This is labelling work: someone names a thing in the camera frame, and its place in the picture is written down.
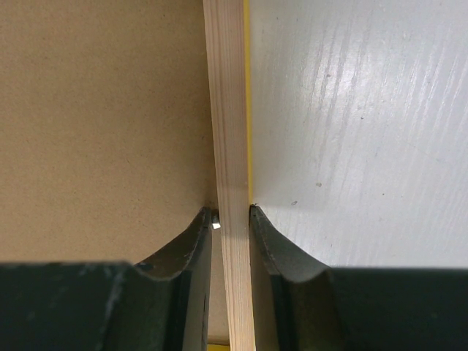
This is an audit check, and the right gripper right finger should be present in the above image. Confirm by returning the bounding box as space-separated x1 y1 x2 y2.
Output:
249 206 467 350

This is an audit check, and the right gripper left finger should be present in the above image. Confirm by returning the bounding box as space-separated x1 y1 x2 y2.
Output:
1 208 212 350

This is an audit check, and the brown backing board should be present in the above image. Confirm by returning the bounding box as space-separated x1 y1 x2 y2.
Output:
0 0 230 339

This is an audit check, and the yellow wooden picture frame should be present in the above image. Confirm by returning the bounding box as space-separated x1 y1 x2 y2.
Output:
203 1 255 350

